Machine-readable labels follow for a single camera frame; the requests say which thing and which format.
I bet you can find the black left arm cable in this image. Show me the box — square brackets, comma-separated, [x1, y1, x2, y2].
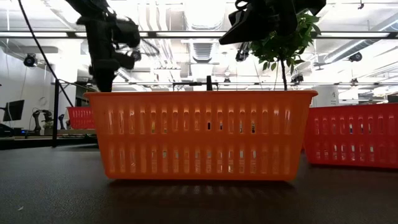
[17, 0, 75, 108]

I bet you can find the red plastic slotted basket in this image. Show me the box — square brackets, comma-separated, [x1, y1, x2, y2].
[303, 103, 398, 170]
[67, 106, 96, 130]

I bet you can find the black left metal frame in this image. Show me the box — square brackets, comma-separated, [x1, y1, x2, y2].
[52, 78, 104, 148]

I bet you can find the light wooden shelf board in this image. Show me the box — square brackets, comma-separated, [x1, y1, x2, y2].
[56, 129, 98, 136]

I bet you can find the silver ceiling air duct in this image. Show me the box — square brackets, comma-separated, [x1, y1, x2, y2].
[183, 0, 228, 31]

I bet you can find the black upright post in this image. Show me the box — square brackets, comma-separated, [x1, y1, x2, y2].
[172, 75, 219, 93]

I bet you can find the black computer monitor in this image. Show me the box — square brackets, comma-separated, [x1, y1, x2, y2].
[2, 99, 25, 123]

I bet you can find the grey ceiling air vent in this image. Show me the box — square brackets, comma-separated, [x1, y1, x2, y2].
[191, 42, 216, 64]

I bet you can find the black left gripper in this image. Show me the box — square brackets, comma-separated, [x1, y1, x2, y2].
[88, 46, 121, 93]

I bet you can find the black table mat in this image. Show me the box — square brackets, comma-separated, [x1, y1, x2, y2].
[0, 144, 398, 224]

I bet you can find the green plant in black pot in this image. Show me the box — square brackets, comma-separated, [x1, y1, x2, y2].
[248, 12, 323, 91]

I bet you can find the long ceiling light bar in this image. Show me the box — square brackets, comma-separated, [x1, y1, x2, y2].
[0, 30, 398, 39]

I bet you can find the orange plastic slotted basket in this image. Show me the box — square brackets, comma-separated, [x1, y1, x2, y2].
[83, 90, 319, 182]

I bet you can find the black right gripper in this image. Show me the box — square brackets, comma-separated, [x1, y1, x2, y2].
[219, 0, 327, 44]

